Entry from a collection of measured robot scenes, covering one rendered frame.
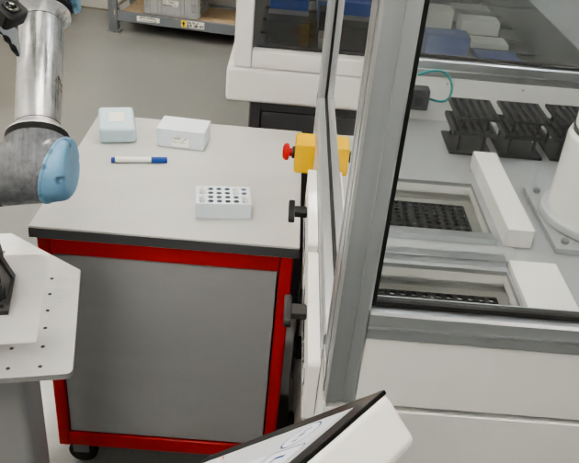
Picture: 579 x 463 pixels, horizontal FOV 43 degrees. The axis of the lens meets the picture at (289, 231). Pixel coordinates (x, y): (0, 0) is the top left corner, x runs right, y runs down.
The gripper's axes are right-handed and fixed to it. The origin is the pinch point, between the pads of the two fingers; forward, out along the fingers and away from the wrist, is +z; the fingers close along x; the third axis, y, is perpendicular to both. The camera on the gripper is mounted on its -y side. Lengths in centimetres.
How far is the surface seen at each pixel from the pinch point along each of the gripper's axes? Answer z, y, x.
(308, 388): 21, -69, 17
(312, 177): 24, -46, -35
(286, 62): 33, -12, -95
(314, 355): 16, -68, 14
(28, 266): 39.1, -3.9, 2.6
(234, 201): 39, -28, -37
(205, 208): 39, -23, -32
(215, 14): 156, 164, -365
